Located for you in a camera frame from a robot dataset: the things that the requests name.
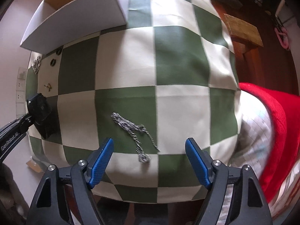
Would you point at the wooden block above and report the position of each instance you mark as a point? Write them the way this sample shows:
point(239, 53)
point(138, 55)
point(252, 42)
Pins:
point(243, 29)

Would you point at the white cardboard box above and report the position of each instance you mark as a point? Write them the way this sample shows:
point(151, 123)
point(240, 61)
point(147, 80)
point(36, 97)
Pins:
point(77, 14)

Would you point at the pale grid patterned cloth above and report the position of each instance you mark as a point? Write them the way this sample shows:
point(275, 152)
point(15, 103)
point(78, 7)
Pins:
point(253, 140)

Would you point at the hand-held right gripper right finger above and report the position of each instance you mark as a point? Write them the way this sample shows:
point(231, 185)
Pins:
point(195, 161)

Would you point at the small gold earring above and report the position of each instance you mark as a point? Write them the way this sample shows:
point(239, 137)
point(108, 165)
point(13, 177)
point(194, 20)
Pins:
point(48, 86)

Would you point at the white wall socket panel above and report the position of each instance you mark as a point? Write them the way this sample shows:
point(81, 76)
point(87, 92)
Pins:
point(21, 86)

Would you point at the red cloth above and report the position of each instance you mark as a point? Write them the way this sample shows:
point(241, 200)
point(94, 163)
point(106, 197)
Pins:
point(271, 133)

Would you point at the silver ornate brooch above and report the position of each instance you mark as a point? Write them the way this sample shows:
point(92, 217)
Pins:
point(36, 65)

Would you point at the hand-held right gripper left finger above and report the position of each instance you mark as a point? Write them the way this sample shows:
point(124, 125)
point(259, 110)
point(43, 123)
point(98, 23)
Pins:
point(100, 161)

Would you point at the green checkered cloth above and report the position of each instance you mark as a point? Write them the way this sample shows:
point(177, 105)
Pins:
point(140, 86)

